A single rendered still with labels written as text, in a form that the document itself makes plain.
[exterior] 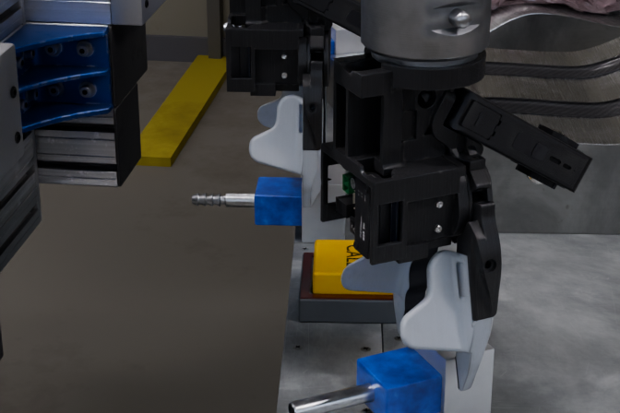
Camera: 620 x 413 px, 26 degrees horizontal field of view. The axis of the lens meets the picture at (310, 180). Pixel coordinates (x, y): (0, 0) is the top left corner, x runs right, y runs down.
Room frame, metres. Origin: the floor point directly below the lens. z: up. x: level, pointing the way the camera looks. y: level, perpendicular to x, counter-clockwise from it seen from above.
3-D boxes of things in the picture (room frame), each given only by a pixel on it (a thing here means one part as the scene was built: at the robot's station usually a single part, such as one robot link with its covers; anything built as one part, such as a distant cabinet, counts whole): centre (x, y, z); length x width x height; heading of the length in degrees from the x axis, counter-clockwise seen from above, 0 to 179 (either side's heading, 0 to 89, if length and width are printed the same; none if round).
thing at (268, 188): (1.05, 0.04, 0.83); 0.13 x 0.05 x 0.05; 87
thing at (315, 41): (1.05, 0.02, 0.99); 0.09 x 0.08 x 0.12; 87
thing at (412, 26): (0.75, -0.07, 1.07); 0.08 x 0.08 x 0.05
